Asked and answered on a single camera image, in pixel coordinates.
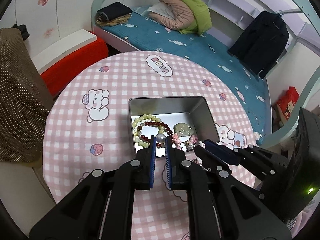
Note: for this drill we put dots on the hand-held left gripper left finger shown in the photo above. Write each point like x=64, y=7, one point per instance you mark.
x=152, y=160

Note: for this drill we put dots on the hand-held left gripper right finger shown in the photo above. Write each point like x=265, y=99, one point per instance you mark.
x=168, y=165

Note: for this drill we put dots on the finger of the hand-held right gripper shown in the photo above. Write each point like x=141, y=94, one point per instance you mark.
x=207, y=157
x=220, y=151

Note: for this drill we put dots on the small pearl earring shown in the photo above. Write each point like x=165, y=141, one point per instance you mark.
x=191, y=146

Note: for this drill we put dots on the pink bear charm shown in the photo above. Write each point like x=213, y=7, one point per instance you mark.
x=176, y=138
x=193, y=138

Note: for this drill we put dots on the pale green jade pendant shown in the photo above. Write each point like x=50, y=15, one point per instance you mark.
x=183, y=129

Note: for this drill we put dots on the grey metal tin box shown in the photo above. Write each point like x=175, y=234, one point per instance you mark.
x=200, y=120

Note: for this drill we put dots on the person's pink clothing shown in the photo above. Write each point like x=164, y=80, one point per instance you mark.
x=307, y=215

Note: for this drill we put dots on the red cat print bag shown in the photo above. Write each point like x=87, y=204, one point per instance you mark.
x=287, y=102

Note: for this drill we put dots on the pink checkered tablecloth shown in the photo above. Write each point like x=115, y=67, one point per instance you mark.
x=120, y=80

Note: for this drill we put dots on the blue candy print mattress cover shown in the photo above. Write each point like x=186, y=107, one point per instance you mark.
x=200, y=52

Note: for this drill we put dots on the black hanging coat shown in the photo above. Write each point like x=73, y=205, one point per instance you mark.
x=260, y=42

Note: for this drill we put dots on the lilac bed shelf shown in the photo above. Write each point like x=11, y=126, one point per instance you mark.
x=237, y=10

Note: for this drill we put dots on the white board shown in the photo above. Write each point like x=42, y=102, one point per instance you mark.
x=65, y=47

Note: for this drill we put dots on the folded tan clothes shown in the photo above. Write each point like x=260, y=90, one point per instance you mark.
x=117, y=21

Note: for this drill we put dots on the brown dotted cloth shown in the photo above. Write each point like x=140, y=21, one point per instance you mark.
x=20, y=92

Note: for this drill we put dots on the clothes hanger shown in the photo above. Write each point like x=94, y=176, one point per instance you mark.
x=279, y=13

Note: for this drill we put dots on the white pillow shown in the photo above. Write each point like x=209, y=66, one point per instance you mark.
x=160, y=8

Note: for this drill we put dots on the folded dark clothes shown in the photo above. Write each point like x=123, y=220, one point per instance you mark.
x=115, y=10

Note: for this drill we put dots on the white wardrobe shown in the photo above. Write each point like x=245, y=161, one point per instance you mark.
x=70, y=5

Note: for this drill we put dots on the black garment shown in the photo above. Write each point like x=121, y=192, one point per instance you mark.
x=21, y=30

